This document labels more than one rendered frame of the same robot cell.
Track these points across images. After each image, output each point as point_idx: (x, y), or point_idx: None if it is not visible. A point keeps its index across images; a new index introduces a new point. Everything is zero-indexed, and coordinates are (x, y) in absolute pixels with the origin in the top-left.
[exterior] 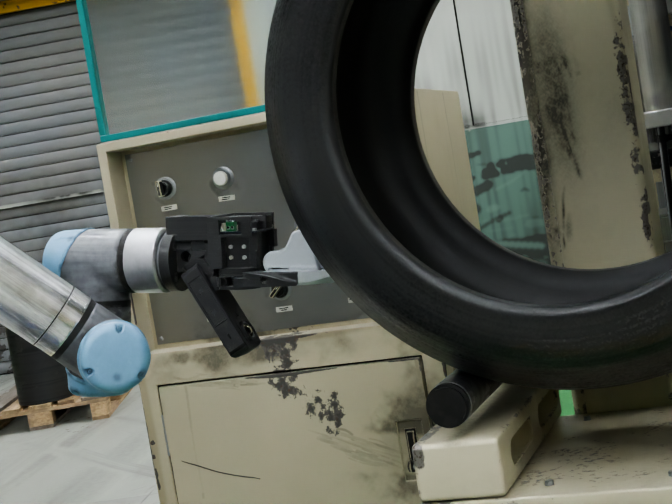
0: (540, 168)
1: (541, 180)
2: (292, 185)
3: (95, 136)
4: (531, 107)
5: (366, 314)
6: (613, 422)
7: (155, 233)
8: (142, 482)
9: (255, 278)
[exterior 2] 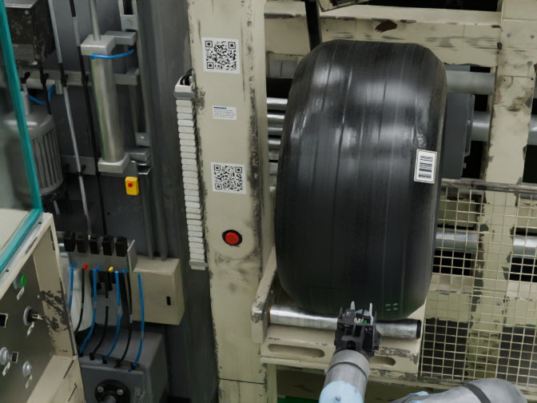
0: (260, 220)
1: (260, 225)
2: (417, 278)
3: None
4: (259, 191)
5: (33, 386)
6: None
7: (359, 354)
8: None
9: (380, 338)
